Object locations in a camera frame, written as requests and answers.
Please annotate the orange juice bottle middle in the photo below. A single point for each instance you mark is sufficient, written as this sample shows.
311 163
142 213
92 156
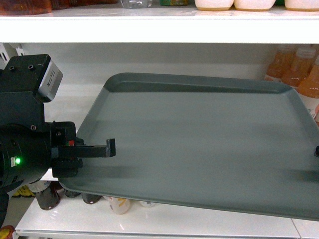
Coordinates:
300 66

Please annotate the yellow white drink bottle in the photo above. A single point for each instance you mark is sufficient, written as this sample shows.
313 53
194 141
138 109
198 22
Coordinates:
119 205

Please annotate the orange juice bottle C100 label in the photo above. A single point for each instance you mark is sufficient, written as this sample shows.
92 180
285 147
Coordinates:
308 90

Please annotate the white jug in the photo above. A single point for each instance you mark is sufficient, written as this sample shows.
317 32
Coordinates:
302 5
253 5
214 5

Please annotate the brown package top left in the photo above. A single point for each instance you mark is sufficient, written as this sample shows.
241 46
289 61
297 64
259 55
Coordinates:
25 7

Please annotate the white jug top centre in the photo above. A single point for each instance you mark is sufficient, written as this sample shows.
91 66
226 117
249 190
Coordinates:
253 5

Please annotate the clear bottle top shelf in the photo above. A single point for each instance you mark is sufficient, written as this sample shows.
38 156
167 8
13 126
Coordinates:
133 4

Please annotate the white jug top middle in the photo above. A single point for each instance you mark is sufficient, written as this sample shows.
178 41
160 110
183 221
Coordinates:
214 5

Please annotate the white jug top right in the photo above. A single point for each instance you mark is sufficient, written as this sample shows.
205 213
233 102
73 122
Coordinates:
302 5

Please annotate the dark cola bottle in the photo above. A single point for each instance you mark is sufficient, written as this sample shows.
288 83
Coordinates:
90 199
48 198

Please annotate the dark cola bottle lower middle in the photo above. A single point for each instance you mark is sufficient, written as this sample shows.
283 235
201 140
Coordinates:
90 199

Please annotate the orange juice bottle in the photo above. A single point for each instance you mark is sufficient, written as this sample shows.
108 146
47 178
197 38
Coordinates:
300 66
282 62

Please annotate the white metal shelf unit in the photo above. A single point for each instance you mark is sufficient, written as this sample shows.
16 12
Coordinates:
90 44

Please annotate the grey rectangular serving tray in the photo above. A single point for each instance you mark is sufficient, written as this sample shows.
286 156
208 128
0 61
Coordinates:
217 143

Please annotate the orange juice bottle back left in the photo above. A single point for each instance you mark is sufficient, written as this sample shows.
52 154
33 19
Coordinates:
282 62

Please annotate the white drink bottle lower shelf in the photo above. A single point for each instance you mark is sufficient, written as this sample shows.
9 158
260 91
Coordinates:
147 204

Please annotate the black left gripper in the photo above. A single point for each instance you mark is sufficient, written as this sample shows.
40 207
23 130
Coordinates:
63 152

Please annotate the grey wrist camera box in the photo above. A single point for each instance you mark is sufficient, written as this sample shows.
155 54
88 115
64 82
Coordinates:
50 83

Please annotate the dark cola bottle lower left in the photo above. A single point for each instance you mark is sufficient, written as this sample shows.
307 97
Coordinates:
48 198

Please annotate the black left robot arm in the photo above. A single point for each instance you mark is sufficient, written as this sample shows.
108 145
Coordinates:
29 145

